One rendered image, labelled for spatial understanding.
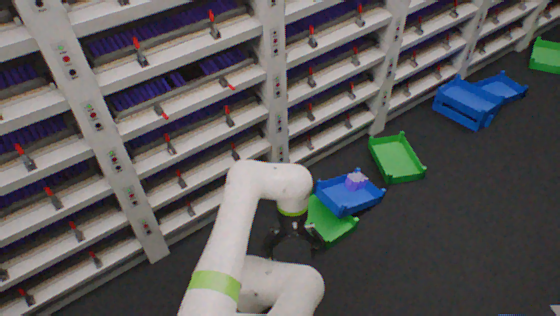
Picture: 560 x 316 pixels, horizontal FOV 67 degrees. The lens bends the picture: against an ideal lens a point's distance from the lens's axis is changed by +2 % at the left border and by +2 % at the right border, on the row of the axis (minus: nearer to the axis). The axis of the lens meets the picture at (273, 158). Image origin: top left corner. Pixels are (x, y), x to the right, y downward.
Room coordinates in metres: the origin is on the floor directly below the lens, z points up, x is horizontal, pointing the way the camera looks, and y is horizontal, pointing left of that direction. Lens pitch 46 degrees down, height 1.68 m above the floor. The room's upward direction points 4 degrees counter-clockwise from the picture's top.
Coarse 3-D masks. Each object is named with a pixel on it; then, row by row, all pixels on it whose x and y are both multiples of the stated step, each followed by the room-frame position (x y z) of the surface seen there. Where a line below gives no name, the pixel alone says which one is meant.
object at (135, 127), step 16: (240, 48) 1.50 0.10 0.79; (256, 64) 1.42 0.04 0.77; (192, 80) 1.32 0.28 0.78; (240, 80) 1.33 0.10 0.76; (256, 80) 1.37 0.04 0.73; (112, 96) 1.23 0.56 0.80; (192, 96) 1.25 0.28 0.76; (208, 96) 1.25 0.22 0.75; (224, 96) 1.29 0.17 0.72; (112, 112) 1.13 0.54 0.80; (176, 112) 1.18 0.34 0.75; (128, 128) 1.09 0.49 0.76; (144, 128) 1.11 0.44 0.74
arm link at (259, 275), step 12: (252, 264) 0.64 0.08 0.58; (264, 264) 0.64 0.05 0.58; (276, 264) 0.64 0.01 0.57; (252, 276) 0.60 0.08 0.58; (264, 276) 0.60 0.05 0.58; (252, 288) 0.57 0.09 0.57; (264, 288) 0.57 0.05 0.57; (240, 300) 0.56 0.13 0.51; (252, 300) 0.55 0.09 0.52; (264, 300) 0.55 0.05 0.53; (252, 312) 0.56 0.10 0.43; (264, 312) 0.57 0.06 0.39
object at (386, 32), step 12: (396, 0) 1.76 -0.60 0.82; (408, 0) 1.80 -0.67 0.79; (396, 12) 1.77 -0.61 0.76; (384, 36) 1.78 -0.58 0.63; (396, 48) 1.79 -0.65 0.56; (384, 60) 1.76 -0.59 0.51; (396, 60) 1.80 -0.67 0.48; (384, 72) 1.76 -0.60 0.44; (384, 84) 1.77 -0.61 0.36; (372, 96) 1.79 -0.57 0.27; (384, 108) 1.79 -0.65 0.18; (384, 120) 1.80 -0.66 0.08; (372, 132) 1.76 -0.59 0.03
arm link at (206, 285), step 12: (204, 276) 0.45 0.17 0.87; (216, 276) 0.45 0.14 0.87; (228, 276) 0.45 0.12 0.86; (192, 288) 0.43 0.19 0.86; (204, 288) 0.42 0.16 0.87; (216, 288) 0.42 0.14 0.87; (228, 288) 0.43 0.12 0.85; (192, 300) 0.40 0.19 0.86; (204, 300) 0.40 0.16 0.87; (216, 300) 0.40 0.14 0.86; (228, 300) 0.40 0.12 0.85; (180, 312) 0.39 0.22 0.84; (192, 312) 0.37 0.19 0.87; (204, 312) 0.37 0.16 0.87; (216, 312) 0.37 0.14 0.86; (228, 312) 0.38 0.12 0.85
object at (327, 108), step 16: (352, 80) 1.78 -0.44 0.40; (368, 80) 1.80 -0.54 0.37; (320, 96) 1.66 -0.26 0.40; (336, 96) 1.68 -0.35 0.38; (352, 96) 1.67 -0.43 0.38; (368, 96) 1.72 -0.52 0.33; (288, 112) 1.56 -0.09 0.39; (304, 112) 1.58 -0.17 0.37; (320, 112) 1.58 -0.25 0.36; (336, 112) 1.60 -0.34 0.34; (288, 128) 1.48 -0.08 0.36; (304, 128) 1.49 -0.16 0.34
